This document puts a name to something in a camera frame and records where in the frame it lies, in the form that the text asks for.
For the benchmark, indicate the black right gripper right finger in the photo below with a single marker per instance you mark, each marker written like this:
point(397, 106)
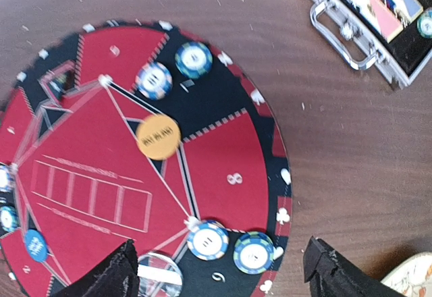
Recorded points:
point(329, 273)

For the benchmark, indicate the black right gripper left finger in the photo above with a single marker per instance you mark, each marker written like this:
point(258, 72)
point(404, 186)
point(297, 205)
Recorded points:
point(116, 275)

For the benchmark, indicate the clear round dealer button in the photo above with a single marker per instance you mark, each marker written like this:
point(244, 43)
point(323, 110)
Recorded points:
point(159, 275)

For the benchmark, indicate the green chips stack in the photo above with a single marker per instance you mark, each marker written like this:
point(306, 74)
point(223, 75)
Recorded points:
point(193, 60)
point(253, 253)

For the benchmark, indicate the blue small blind button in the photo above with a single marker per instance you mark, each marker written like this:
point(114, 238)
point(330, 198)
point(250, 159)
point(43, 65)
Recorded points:
point(36, 246)

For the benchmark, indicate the chip stack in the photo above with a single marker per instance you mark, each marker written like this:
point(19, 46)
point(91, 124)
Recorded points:
point(154, 81)
point(208, 241)

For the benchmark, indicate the orange big blind button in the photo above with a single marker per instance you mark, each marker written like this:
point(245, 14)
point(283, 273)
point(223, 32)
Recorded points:
point(158, 137)

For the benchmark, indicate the blue cream chips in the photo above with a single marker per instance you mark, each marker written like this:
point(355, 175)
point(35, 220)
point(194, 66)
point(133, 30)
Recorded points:
point(7, 180)

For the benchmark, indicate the black triangular all-in marker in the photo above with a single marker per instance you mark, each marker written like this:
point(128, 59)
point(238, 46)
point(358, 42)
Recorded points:
point(58, 80)

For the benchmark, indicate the cream floral plate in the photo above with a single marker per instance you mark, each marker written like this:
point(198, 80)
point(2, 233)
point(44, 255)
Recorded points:
point(412, 277)

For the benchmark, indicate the round red black poker mat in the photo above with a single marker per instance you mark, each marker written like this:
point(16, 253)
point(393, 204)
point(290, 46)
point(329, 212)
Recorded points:
point(82, 182)

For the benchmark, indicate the aluminium poker case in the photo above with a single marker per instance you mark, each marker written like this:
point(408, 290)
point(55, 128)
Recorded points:
point(362, 47)

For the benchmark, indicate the red card deck in case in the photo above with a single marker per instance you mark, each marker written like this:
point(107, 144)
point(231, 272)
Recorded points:
point(376, 13)

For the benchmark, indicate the green chips in case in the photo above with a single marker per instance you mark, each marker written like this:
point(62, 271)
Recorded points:
point(424, 24)

